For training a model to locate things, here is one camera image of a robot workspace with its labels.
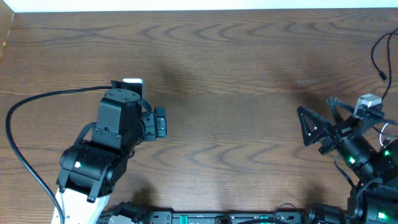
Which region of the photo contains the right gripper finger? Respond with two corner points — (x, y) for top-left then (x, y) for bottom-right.
(326, 97), (356, 124)
(297, 106), (331, 146)

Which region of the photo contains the white cable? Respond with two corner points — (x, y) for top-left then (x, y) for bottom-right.
(378, 123), (391, 147)

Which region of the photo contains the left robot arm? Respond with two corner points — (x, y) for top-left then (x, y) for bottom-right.
(52, 88), (167, 223)

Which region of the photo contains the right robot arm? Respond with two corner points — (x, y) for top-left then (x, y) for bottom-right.
(297, 94), (397, 223)

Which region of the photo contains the cardboard panel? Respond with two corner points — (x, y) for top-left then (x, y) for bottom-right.
(0, 0), (15, 56)

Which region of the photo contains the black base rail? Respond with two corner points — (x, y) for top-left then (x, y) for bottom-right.
(99, 202), (352, 224)

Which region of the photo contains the left camera cable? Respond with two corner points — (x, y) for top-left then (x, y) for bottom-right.
(5, 86), (113, 224)

